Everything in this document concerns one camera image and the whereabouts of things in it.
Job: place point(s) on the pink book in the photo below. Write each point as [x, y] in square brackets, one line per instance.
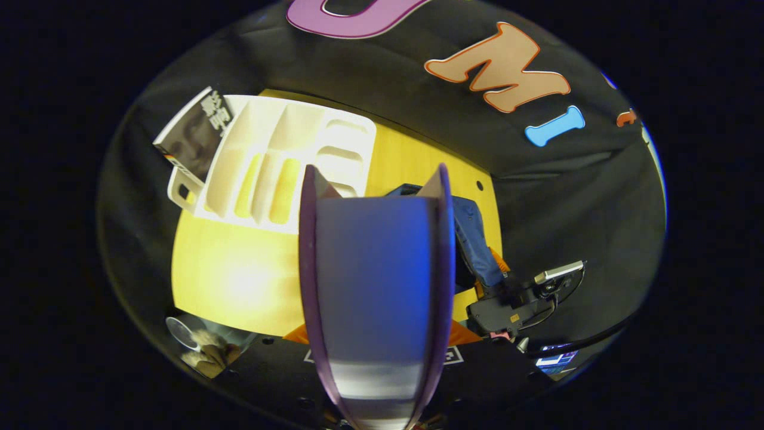
[376, 280]

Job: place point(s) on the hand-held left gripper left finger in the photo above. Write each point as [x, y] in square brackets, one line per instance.
[280, 370]

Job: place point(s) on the blue schoolbag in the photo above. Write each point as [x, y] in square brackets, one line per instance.
[474, 239]

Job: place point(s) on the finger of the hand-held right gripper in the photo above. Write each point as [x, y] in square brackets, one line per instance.
[500, 263]

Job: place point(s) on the white bookshelf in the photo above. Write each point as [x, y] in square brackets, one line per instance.
[250, 128]

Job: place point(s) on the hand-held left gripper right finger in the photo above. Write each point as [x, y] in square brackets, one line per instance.
[483, 373]

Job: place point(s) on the grey and black book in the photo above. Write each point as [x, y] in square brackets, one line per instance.
[194, 140]

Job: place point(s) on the round silver object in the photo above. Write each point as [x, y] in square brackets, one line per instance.
[182, 332]

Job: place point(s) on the brown blurred object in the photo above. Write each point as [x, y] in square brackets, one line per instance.
[212, 358]

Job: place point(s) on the black backdrop cloth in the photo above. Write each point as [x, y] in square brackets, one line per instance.
[370, 77]

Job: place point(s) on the blue lit screen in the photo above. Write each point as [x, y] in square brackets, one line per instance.
[555, 361]

